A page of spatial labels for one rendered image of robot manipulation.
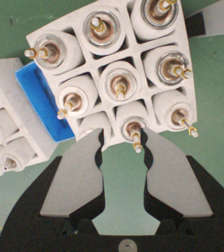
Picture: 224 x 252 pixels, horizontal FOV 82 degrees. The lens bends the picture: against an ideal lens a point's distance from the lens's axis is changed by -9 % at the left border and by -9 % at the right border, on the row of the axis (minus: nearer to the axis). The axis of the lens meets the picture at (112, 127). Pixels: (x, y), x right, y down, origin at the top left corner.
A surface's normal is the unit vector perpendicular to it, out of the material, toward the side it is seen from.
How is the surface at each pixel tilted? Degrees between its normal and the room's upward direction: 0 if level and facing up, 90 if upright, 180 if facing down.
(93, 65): 0
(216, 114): 0
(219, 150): 0
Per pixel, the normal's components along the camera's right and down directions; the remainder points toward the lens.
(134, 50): -0.04, 0.47
